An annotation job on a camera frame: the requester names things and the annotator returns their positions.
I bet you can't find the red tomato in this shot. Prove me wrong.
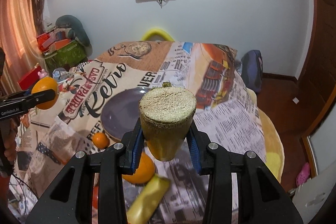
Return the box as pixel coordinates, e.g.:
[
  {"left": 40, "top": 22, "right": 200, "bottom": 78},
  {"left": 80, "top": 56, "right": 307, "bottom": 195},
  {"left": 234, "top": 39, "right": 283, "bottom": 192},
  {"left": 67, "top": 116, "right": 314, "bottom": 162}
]
[{"left": 92, "top": 186, "right": 98, "bottom": 209}]

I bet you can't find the medium orange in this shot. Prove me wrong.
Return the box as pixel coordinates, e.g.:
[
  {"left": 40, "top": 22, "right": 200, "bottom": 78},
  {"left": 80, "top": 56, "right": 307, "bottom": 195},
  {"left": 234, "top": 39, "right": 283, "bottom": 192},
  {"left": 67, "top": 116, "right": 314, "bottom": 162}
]
[{"left": 31, "top": 77, "right": 59, "bottom": 110}]

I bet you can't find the yellow banana piece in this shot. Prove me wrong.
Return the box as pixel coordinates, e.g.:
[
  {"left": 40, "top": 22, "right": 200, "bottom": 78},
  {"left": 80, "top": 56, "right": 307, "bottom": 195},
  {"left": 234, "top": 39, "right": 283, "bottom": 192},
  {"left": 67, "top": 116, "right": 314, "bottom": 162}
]
[
  {"left": 126, "top": 174, "right": 170, "bottom": 224},
  {"left": 138, "top": 82, "right": 197, "bottom": 161}
]

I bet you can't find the large orange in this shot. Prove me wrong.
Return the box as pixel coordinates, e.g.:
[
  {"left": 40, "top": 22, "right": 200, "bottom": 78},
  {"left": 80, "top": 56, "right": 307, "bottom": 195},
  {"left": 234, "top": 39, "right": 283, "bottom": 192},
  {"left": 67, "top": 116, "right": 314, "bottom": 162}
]
[{"left": 122, "top": 152, "right": 155, "bottom": 184}]

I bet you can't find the red box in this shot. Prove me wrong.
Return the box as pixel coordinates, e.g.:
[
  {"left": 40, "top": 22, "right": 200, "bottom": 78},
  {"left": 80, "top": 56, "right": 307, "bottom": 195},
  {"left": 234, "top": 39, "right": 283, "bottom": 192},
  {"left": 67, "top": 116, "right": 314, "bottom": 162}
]
[{"left": 18, "top": 65, "right": 42, "bottom": 90}]

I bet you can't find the pink slipper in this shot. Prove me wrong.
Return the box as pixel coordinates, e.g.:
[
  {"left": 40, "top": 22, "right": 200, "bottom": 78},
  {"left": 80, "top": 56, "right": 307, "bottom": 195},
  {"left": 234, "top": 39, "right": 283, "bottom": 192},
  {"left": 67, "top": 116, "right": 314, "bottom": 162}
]
[{"left": 295, "top": 162, "right": 310, "bottom": 187}]

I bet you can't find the small tangerine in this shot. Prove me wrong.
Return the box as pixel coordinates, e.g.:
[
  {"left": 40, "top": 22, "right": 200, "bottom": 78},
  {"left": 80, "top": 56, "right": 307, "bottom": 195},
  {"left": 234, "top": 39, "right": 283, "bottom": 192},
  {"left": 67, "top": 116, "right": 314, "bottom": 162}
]
[{"left": 92, "top": 132, "right": 110, "bottom": 149}]

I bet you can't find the green storage box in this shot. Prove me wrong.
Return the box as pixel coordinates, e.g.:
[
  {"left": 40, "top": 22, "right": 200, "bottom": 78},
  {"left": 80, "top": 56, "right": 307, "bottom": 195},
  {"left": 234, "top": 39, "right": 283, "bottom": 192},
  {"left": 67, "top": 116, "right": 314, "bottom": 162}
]
[{"left": 44, "top": 40, "right": 88, "bottom": 73}]

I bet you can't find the retro print tablecloth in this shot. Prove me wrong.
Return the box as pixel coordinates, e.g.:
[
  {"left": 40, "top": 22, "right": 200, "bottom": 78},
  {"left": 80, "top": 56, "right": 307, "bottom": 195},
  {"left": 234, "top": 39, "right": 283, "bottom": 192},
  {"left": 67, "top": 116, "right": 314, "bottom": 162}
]
[{"left": 7, "top": 40, "right": 285, "bottom": 224}]

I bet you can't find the orange curtain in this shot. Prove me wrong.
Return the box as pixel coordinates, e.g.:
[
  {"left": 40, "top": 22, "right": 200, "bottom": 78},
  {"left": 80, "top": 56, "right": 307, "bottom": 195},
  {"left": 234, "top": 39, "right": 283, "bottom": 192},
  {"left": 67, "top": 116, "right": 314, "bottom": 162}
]
[{"left": 1, "top": 0, "right": 46, "bottom": 94}]

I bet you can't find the grey plush toy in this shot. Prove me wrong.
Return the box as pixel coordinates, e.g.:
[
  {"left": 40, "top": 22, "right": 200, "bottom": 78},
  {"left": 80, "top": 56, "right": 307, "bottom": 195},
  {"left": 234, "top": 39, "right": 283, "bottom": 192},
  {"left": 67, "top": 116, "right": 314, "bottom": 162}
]
[{"left": 55, "top": 15, "right": 91, "bottom": 47}]

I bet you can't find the dark purple plate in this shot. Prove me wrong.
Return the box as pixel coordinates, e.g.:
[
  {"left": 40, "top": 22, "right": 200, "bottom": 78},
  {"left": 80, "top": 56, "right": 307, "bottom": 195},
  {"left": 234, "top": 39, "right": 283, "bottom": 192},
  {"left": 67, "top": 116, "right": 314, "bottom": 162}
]
[{"left": 101, "top": 87, "right": 150, "bottom": 140}]

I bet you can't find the brown wooden door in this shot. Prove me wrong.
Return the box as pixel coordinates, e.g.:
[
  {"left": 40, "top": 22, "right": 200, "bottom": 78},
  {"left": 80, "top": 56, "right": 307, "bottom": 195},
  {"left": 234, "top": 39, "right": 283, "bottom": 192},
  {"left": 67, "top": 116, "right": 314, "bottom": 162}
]
[{"left": 299, "top": 0, "right": 335, "bottom": 136}]

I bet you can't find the blue backpack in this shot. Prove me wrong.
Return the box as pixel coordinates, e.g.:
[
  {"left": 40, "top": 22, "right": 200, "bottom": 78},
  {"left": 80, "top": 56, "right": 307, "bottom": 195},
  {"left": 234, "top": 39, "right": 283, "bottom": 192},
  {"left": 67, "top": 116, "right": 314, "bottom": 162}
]
[{"left": 241, "top": 50, "right": 263, "bottom": 94}]

